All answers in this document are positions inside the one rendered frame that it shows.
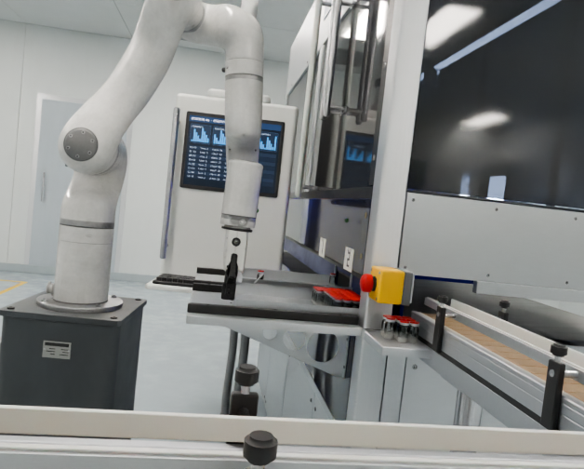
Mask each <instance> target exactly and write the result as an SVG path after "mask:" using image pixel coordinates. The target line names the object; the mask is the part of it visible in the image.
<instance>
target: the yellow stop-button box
mask: <svg viewBox="0 0 584 469"><path fill-rule="evenodd" d="M371 275H373V281H374V285H373V288H372V291H371V292H368V297H369V298H371V299H372V300H374V301H375V302H378V303H387V304H398V305H399V304H402V305H407V306H408V305H409V303H410V295H411V288H412V280H413V273H412V272H409V271H407V270H405V269H402V268H393V267H384V266H372V268H371Z"/></svg>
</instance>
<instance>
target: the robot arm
mask: <svg viewBox="0 0 584 469"><path fill-rule="evenodd" d="M180 38H183V39H185V40H187V41H190V42H193V43H196V44H201V45H210V46H215V47H221V48H222V49H224V51H225V137H226V162H227V176H226V182H225V190H224V196H223V204H222V211H221V218H220V223H221V224H224V226H221V228H223V229H226V235H225V243H224V251H223V270H224V271H225V277H224V282H223V284H222V292H221V298H222V299H223V300H230V301H233V300H234V295H235V290H236V277H237V271H238V269H239V271H240V272H241V274H242V273H243V272H244V269H245V261H246V247H247V235H248V233H252V232H253V230H250V228H255V225H256V217H257V211H258V204H259V191H260V185H261V177H262V170H263V165H262V164H260V163H259V144H260V135H261V123H262V100H263V57H264V40H263V32H262V29H261V27H260V24H259V22H258V21H257V20H256V19H255V18H254V17H253V16H252V15H251V14H249V13H248V12H246V11H245V10H243V9H241V8H240V7H237V6H233V5H229V4H220V5H210V4H207V3H204V2H202V0H145V2H144V4H143V7H142V10H141V13H140V16H139V21H138V25H137V28H136V30H135V32H134V35H133V37H132V39H131V42H130V44H129V46H128V48H127V49H126V52H125V53H124V55H123V57H122V58H121V59H120V61H119V63H118V64H117V66H116V68H115V69H114V71H113V73H112V74H111V76H110V77H109V78H108V80H107V81H106V82H105V83H104V85H103V86H102V87H101V88H100V89H99V90H98V91H97V92H96V93H95V94H94V95H93V96H92V97H91V98H90V99H89V100H88V101H87V102H86V103H85V104H84V105H83V106H82V107H81V108H80V109H79V110H78V111H77V112H76V113H75V114H74V115H73V116H72V117H71V119H70V120H69V121H68V122H67V124H66V125H65V126H64V128H63V130H62V132H61V133H60V136H59V141H58V149H59V153H60V157H61V159H62V161H63V162H64V163H65V164H66V165H67V166H68V167H69V168H71V169H72V170H74V173H73V178H72V180H71V183H70V185H69V187H68V189H67V191H66V193H65V196H64V197H63V200H62V203H61V209H60V228H59V239H58V250H57V260H56V272H55V282H54V283H51V282H50V281H49V282H48V283H47V285H46V293H48V294H44V295H41V296H39V297H37V298H36V304H37V305H38V306H40V307H42V308H45V309H48V310H52V311H59V312H67V313H102V312H110V311H114V310H117V309H120V308H121V307H122V306H123V301H122V300H121V299H119V298H117V297H116V295H112V296H111V295H108V293H109V284H110V273H111V263H112V253H113V233H114V223H115V212H116V206H117V202H118V198H119V195H120V193H121V190H122V187H123V183H124V179H125V175H126V166H127V152H126V145H125V143H124V141H123V139H122V138H123V136H124V134H125V133H126V131H127V129H128V128H129V126H130V125H131V124H132V122H133V121H134V120H135V118H136V117H137V116H138V115H139V113H140V112H141V111H142V110H143V108H144V107H145V106H146V104H147V103H148V102H149V100H150V99H151V97H152V96H153V94H154V92H155V91H156V89H157V88H158V87H159V85H160V83H161V82H162V80H163V79H164V77H165V75H166V73H167V71H168V69H169V67H170V64H171V62H172V60H173V58H174V56H175V53H176V50H177V48H178V45H179V41H180Z"/></svg>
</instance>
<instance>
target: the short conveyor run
mask: <svg viewBox="0 0 584 469"><path fill-rule="evenodd" d="M447 302H448V297H447V295H444V294H440V295H438V297H437V300H434V299H432V298H430V297H427V298H425V302H424V304H425V305H427V306H429V307H431V308H432V309H434V310H436V314H424V313H421V312H417V311H412V312H411V315H410V317H412V319H415V320H416V321H418V322H419V326H418V328H419V331H418V340H419V341H420V342H422V343H424V344H425V345H427V346H428V347H429V348H431V349H432V355H431V359H429V358H420V359H421V360H422V361H423V362H424V363H426V364H427V365H428V366H430V367H431V368H432V369H434V370H435V371H436V372H438V373H439V374H440V375H441V376H443V377H444V378H445V379H446V380H448V381H449V382H451V383H452V384H453V385H454V386H456V387H457V388H458V389H459V390H460V391H461V392H462V393H464V394H465V395H467V396H468V397H469V398H470V399H472V400H473V401H474V402H476V403H477V404H478V405H479V406H481V407H482V408H483V409H485V410H486V411H487V412H489V413H490V414H491V415H492V416H494V417H495V418H496V419H498V420H499V421H500V422H502V423H503V424H504V425H506V426H507V427H508V428H515V429H536V430H555V431H576V432H584V354H582V353H580V352H578V351H576V350H573V349H571V348H569V347H566V345H565V344H563V343H558V342H554V341H552V340H549V339H547V338H544V337H542V336H540V335H537V334H536V333H533V332H531V331H529V330H526V329H524V328H520V327H518V326H515V325H513V324H512V323H509V322H508V318H509V314H508V313H506V309H508V308H509V307H510V306H511V303H510V302H509V301H507V300H501V301H499V306H500V307H501V308H502V311H498V316H493V315H490V314H488V313H485V312H483V311H480V310H478V309H476V308H473V307H471V306H469V305H467V304H465V303H462V302H460V301H456V300H454V299H451V305H450V306H448V305H446V304H445V303H447Z"/></svg>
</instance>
